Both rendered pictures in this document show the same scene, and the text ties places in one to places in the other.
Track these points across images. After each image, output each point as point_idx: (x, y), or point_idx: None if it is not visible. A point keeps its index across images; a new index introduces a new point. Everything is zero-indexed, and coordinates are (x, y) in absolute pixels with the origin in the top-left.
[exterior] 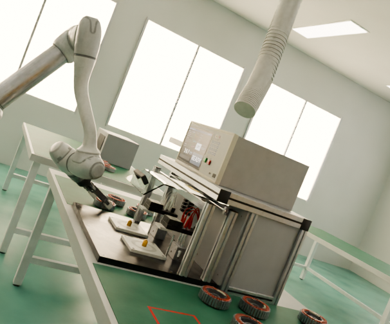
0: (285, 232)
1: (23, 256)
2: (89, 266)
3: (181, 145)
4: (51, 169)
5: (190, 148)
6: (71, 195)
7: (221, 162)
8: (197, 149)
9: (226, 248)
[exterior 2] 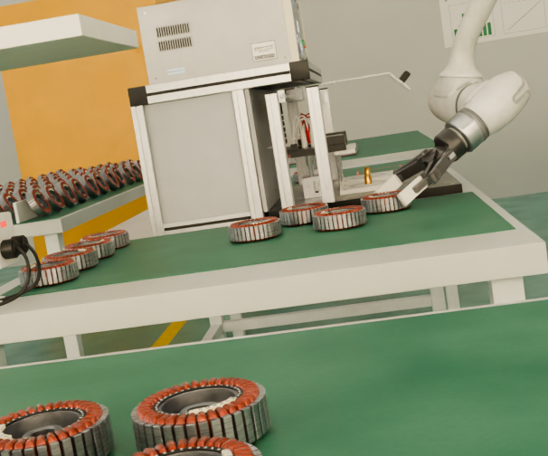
0: None
1: None
2: (449, 167)
3: (119, 38)
4: (534, 240)
5: (297, 32)
6: (462, 202)
7: (304, 39)
8: (298, 31)
9: None
